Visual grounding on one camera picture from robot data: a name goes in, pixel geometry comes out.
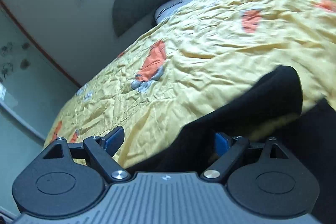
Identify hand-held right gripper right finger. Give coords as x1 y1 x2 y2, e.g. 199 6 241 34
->
200 132 289 184

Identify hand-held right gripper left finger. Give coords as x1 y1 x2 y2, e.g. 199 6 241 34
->
42 126 132 183

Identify yellow printed blanket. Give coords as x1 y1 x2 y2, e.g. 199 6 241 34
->
43 0 336 169

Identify black pants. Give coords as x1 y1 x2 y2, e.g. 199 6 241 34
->
125 65 336 224

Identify glass wardrobe door flower print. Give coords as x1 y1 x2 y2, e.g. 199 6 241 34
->
0 1 82 142

